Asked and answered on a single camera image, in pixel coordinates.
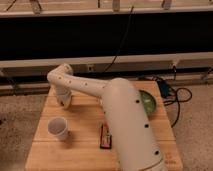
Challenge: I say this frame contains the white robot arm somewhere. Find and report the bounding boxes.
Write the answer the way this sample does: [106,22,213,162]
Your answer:
[47,64,168,171]

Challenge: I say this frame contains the black hanging cable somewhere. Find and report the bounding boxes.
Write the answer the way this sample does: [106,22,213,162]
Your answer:
[102,4,136,74]

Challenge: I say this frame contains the dark red candy bar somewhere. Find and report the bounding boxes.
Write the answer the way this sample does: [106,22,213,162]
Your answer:
[100,123,112,149]

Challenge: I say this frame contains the green bowl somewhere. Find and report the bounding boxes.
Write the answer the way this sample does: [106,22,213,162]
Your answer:
[140,90,157,116]

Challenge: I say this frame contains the white paper cup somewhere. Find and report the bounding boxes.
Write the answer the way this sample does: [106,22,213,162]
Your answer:
[47,117,68,141]

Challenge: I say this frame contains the black floor cables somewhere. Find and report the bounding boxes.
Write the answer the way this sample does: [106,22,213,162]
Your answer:
[138,75,194,128]

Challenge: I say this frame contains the wooden table board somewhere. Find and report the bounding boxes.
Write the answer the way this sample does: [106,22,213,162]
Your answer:
[25,81,183,171]

